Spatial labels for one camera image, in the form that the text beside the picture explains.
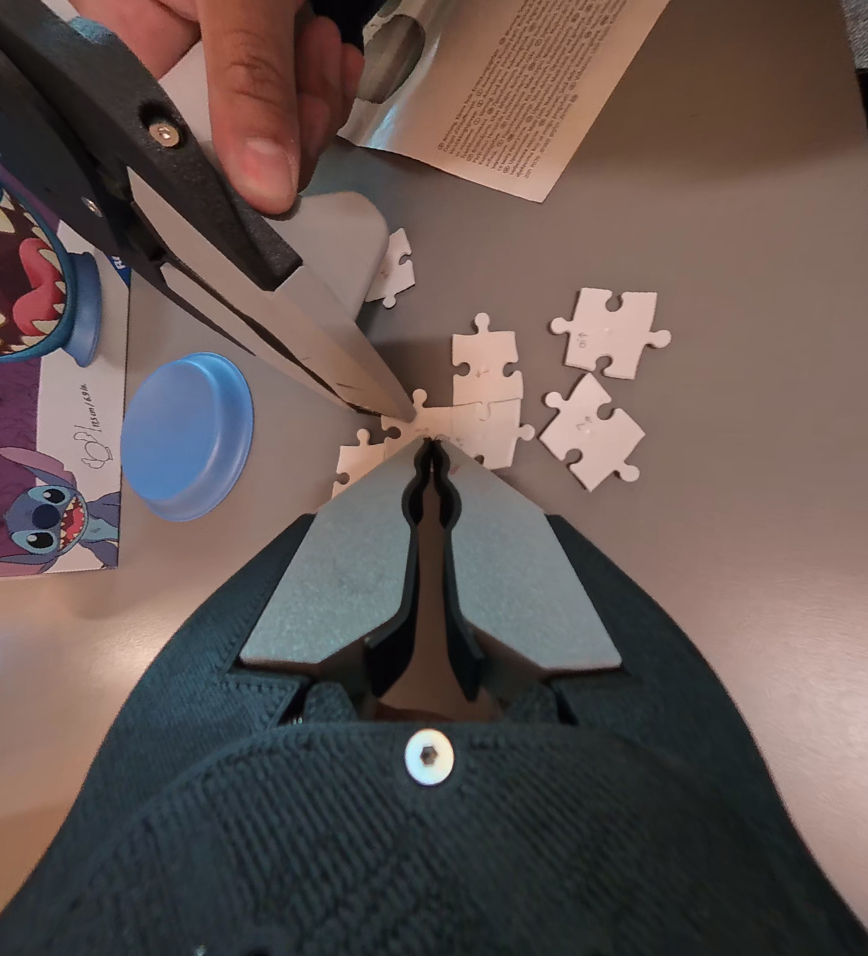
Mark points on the blue round plastic stand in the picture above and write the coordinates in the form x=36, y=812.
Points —
x=187, y=433

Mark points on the joined white puzzle piece cluster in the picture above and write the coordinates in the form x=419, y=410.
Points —
x=486, y=366

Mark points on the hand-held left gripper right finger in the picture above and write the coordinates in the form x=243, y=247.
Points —
x=523, y=590

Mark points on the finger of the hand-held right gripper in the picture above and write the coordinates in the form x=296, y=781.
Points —
x=214, y=310
x=322, y=321

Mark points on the scatter of white puzzle pieces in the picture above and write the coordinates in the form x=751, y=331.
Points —
x=606, y=336

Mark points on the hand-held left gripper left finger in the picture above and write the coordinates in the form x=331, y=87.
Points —
x=337, y=582

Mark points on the colourful cartoon puzzle box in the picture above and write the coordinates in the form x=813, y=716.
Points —
x=31, y=448

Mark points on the white printed instruction leaflet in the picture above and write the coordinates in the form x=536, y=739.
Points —
x=516, y=97

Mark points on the person's right hand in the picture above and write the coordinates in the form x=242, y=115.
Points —
x=255, y=112

